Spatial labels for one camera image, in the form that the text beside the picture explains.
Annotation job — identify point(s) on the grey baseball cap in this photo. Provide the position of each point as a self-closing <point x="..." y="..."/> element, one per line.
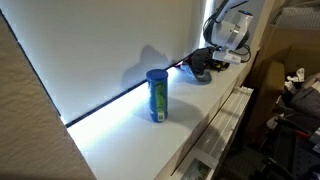
<point x="201" y="75"/>

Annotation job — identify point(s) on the dark grey cap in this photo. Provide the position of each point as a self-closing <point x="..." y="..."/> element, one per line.
<point x="202" y="58"/>

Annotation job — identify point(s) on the blue tennis ball can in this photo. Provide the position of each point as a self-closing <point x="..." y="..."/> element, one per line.
<point x="158" y="94"/>

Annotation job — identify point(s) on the cardboard box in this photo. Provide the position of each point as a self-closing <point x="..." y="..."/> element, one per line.
<point x="290" y="43"/>

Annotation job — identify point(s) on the cluttered dark equipment pile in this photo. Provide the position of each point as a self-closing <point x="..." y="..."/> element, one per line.
<point x="288" y="154"/>

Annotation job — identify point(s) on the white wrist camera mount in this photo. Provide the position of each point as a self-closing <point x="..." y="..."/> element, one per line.
<point x="226" y="57"/>

